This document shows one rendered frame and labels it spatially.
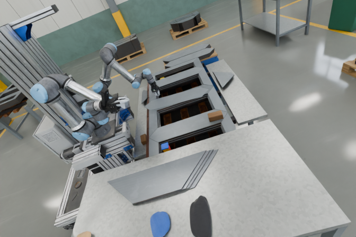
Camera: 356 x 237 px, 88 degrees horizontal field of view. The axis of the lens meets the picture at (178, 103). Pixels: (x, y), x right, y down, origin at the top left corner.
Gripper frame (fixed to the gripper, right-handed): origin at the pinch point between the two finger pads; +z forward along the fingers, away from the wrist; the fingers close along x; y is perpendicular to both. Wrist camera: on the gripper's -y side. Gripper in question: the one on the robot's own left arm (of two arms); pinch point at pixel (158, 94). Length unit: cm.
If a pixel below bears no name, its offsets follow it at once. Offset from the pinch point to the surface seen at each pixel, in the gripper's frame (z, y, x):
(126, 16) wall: 7, -673, -119
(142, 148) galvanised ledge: 20, 55, -27
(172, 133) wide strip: 1, 66, 11
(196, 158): -20, 113, 28
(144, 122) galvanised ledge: 19.6, 17.4, -26.2
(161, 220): -20, 142, 4
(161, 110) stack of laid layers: 2.6, 27.2, 1.8
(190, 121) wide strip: 1, 59, 28
